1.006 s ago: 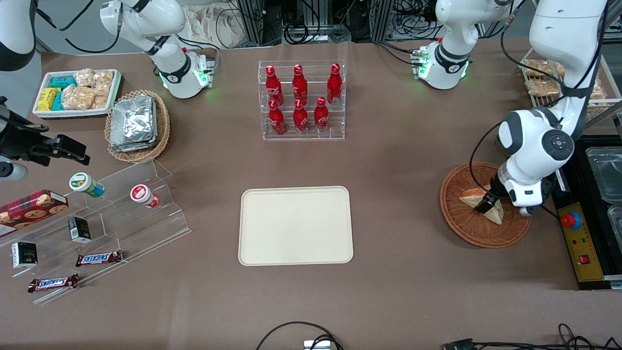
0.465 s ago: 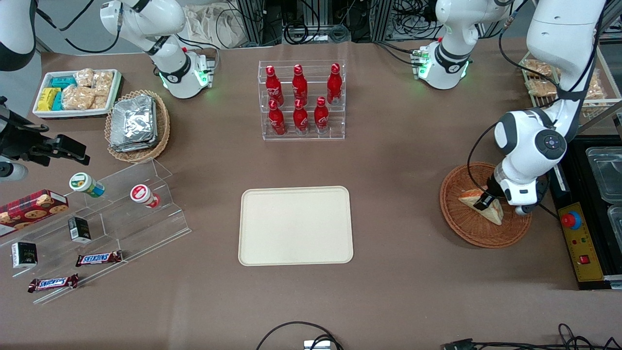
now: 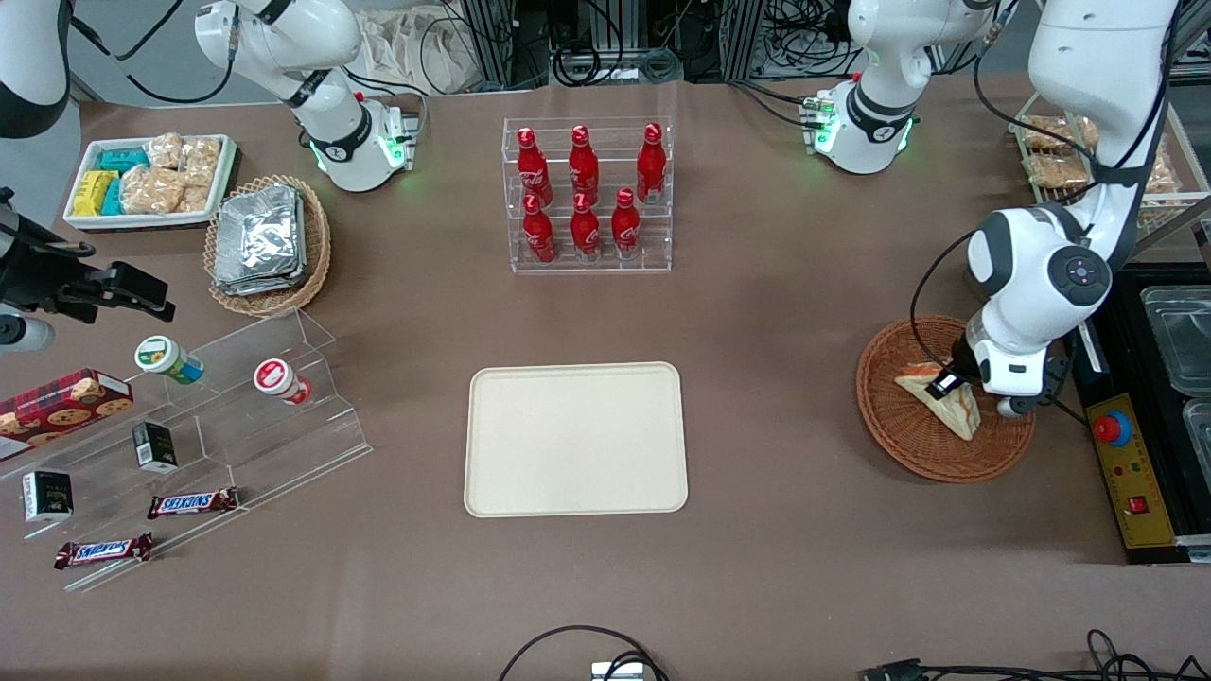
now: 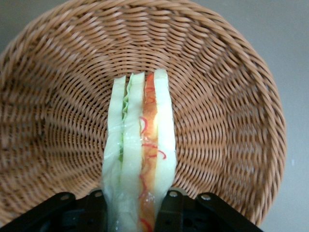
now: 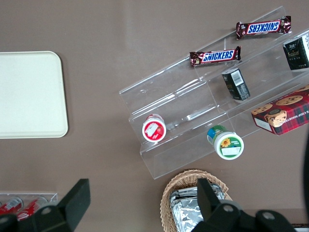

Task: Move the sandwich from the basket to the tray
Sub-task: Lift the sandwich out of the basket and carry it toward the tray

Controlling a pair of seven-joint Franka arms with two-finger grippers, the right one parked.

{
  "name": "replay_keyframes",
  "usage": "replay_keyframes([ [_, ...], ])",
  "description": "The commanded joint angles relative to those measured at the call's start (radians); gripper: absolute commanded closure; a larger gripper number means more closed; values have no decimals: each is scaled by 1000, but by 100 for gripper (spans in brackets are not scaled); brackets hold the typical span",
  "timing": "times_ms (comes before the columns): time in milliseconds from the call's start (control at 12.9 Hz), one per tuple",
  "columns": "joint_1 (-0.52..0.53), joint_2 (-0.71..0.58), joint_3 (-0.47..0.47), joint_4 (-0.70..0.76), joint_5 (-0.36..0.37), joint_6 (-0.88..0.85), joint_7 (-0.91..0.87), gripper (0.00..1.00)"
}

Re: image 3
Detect clear acrylic stepped stand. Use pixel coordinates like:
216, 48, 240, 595
0, 307, 373, 593

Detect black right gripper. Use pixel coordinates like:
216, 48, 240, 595
0, 189, 177, 323

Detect small black carton box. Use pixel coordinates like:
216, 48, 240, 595
22, 469, 75, 524
132, 421, 180, 475

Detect red tartan cookie box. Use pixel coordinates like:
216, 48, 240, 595
0, 368, 134, 463

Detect black yellow control box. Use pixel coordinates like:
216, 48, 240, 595
1058, 267, 1211, 566

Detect white rectangular snack tray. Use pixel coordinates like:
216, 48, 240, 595
63, 133, 239, 233

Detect brown Snickers bar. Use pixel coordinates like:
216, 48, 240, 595
54, 533, 155, 571
147, 486, 240, 521

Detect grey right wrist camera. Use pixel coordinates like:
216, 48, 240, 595
0, 315, 55, 354

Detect aluminium frame post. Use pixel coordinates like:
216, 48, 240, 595
728, 0, 768, 82
454, 0, 552, 91

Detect green lid yogurt cup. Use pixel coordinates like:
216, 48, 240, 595
134, 335, 205, 385

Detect beige cloth bag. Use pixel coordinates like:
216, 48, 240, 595
360, 8, 485, 96

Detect black base cable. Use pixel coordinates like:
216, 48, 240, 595
341, 64, 429, 143
728, 79, 824, 130

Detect red lid yogurt cup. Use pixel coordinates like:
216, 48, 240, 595
253, 358, 314, 407

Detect oval tan wicker basket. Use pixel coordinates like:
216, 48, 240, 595
203, 174, 333, 318

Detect black cable with connector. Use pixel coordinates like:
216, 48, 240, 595
860, 629, 1211, 681

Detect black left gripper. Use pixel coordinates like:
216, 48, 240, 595
925, 326, 983, 402

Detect coiled cable bundle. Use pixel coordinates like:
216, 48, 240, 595
553, 42, 684, 87

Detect yellow snack packet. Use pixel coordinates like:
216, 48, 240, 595
73, 170, 119, 218

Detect black looped table cable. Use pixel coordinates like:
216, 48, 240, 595
498, 624, 669, 681

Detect white wire rack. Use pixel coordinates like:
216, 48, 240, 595
1010, 102, 1211, 253

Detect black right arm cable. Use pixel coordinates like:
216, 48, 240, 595
71, 0, 237, 106

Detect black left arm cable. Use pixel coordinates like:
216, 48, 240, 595
910, 0, 1180, 375

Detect red cola bottle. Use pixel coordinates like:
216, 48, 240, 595
522, 192, 558, 264
516, 127, 553, 207
636, 122, 667, 204
570, 191, 603, 263
611, 187, 642, 260
569, 124, 601, 204

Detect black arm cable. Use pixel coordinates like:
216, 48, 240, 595
910, 0, 1180, 375
71, 0, 237, 106

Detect black right base cable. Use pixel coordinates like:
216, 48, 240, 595
341, 64, 429, 143

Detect clear acrylic bottle rack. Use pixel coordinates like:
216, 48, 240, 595
501, 117, 674, 275

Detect triangular sandwich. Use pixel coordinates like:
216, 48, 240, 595
894, 359, 983, 442

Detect round brown wicker basket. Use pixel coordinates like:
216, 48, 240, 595
856, 315, 1037, 484

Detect beige plastic serving tray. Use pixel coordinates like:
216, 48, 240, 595
464, 362, 690, 518

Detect black left base cable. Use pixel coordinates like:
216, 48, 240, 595
728, 79, 824, 130

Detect clear plastic container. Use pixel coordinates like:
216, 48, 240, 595
1183, 397, 1211, 474
1139, 284, 1211, 372

